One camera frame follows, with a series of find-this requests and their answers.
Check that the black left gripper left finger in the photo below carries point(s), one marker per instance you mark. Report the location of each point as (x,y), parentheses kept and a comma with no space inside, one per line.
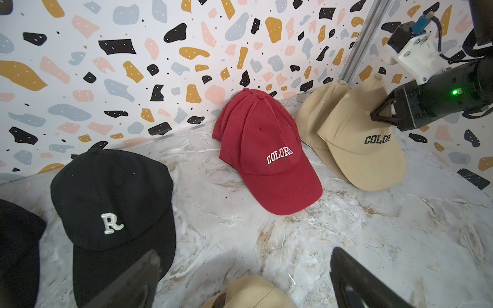
(135,287)

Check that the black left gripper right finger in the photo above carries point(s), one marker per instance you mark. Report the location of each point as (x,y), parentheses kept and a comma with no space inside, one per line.
(355,286)

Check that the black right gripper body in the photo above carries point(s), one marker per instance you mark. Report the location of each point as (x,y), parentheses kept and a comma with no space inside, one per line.
(467,87)

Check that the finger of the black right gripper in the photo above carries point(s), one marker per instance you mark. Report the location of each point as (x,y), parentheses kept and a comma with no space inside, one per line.
(383,112)

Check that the beige cap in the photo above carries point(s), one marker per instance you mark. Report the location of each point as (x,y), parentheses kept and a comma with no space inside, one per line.
(313,113)
(366,151)
(248,292)

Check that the black cap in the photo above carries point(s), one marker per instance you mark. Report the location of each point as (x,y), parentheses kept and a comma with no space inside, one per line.
(115,206)
(21,232)

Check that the red cap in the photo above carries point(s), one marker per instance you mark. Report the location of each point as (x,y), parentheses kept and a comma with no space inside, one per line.
(260,140)

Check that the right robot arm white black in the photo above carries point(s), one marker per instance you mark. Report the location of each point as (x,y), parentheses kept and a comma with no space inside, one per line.
(478,44)

